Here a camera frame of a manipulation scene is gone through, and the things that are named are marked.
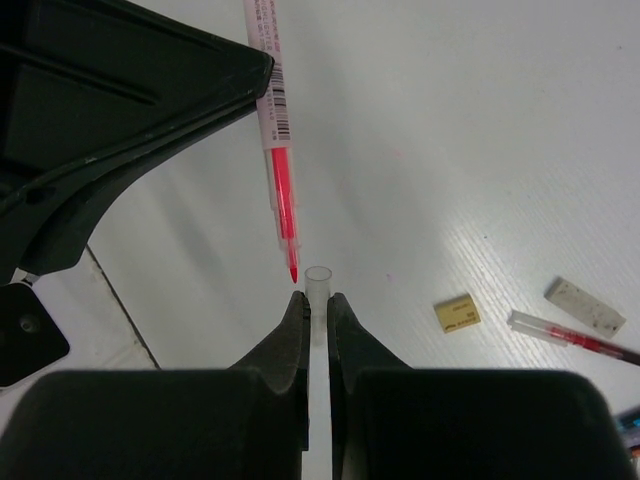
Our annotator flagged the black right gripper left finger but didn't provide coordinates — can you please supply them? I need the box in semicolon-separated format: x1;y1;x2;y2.
1;292;310;479

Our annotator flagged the pink highlighter pen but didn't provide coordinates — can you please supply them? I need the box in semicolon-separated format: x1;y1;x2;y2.
243;0;300;282

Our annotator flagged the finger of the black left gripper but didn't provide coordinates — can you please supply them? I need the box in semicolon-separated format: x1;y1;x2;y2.
1;1;274;275

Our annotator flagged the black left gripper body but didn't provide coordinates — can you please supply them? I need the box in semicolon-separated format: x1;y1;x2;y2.
1;267;70;388

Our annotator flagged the red pen with clear cap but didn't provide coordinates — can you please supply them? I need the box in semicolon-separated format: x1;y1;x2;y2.
507;311;639;366

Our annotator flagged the blue pen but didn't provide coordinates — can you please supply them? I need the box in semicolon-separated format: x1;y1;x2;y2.
614;406;640;435

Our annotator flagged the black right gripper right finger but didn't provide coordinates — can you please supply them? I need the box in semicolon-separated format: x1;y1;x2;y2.
327;293;636;479

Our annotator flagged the tan eraser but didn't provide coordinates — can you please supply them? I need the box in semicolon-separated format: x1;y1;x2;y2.
434;294;481;333

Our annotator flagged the white eraser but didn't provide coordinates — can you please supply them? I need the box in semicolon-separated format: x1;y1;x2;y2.
544;277;627;339

